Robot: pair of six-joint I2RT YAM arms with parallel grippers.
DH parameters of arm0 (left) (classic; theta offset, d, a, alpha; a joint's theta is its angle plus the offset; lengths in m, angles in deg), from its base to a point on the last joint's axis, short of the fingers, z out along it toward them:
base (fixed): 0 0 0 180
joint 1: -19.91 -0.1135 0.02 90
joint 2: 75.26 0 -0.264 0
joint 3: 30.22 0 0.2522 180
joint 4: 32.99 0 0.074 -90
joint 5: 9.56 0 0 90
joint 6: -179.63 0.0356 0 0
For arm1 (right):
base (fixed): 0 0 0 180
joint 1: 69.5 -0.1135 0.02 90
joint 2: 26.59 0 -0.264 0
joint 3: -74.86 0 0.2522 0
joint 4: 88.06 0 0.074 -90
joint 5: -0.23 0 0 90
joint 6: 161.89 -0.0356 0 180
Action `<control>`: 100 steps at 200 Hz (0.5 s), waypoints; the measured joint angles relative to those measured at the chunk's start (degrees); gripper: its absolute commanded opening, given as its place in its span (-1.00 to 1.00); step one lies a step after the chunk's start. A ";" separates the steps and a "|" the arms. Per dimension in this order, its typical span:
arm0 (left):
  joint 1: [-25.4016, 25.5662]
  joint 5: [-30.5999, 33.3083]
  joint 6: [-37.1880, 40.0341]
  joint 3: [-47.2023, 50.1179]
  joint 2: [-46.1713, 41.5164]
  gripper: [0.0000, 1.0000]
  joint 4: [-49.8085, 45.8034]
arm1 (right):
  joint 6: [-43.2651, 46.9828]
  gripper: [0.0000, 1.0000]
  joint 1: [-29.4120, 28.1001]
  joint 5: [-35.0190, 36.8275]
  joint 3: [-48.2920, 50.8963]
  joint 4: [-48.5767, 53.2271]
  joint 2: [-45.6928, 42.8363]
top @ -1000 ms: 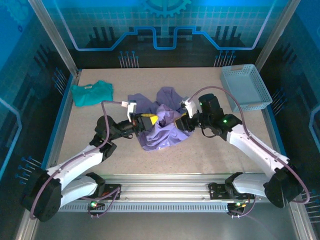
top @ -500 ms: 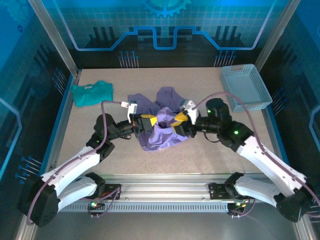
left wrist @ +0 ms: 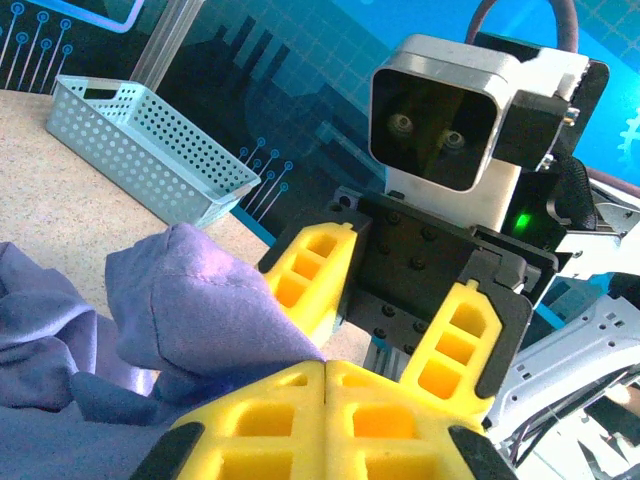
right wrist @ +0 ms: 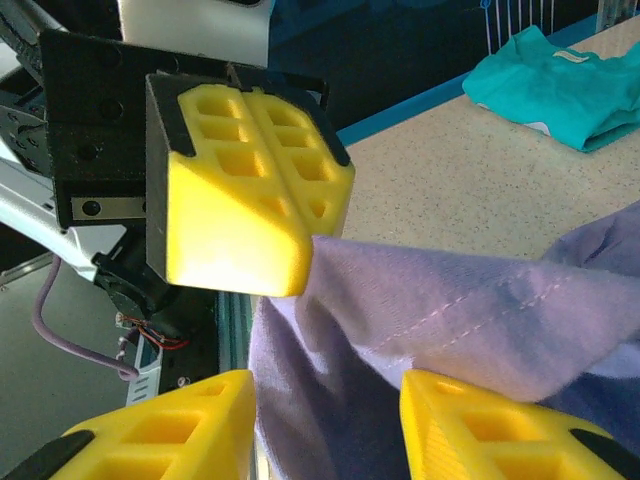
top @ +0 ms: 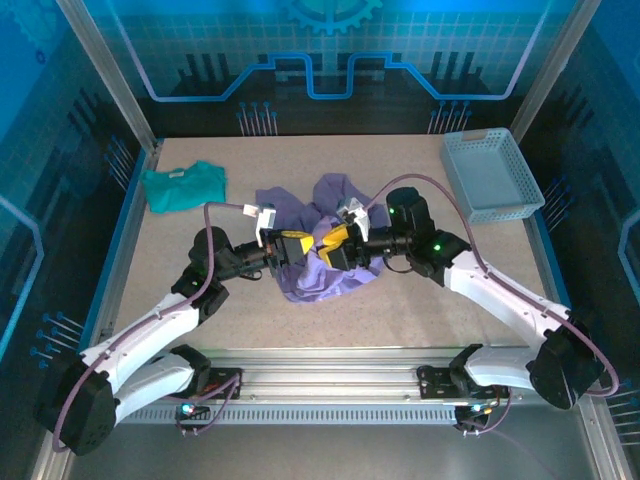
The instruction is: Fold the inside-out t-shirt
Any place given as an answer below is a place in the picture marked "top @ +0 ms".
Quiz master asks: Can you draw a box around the aluminium mounting rail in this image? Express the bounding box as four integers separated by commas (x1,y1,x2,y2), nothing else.
64,346,596,401

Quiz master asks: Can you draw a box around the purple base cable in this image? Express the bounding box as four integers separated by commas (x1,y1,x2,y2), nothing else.
457,369,524,439
172,357,245,437

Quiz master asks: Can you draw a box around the blue-grey perforated plastic basket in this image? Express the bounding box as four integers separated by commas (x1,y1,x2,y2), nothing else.
439,127,546,225

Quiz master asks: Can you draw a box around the grey metal panel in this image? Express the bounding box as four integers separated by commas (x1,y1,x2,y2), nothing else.
64,424,601,480

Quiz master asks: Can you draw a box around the purple t-shirt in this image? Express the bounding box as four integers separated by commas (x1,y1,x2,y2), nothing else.
255,172,389,305

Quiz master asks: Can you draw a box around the blue table edge strip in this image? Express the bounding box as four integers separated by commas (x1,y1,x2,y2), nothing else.
524,204,591,364
74,144,151,364

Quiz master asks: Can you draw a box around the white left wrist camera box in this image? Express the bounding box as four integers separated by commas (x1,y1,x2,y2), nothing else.
242,201,277,247

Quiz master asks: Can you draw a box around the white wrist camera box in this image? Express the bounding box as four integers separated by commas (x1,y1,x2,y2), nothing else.
336,196,372,241
242,201,277,247

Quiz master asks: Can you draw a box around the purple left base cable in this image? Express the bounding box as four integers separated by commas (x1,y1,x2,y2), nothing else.
172,357,245,437

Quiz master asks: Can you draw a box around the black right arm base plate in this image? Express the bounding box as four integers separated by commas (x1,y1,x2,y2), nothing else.
417,364,511,401

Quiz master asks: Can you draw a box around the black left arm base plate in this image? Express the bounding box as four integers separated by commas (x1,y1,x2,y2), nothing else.
152,366,244,401

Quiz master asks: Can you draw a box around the teal folded t-shirt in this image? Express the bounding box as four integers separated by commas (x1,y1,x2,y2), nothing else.
139,159,229,215

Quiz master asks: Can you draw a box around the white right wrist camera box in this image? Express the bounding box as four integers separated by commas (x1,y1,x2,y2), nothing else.
336,196,372,241

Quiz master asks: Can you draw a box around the aluminium frame post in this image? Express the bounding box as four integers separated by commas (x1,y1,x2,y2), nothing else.
54,0,164,154
509,0,601,142

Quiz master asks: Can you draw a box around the grey slotted cable duct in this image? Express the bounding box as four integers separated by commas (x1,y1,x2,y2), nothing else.
114,405,459,426

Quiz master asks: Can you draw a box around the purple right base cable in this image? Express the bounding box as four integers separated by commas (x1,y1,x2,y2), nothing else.
457,369,524,439

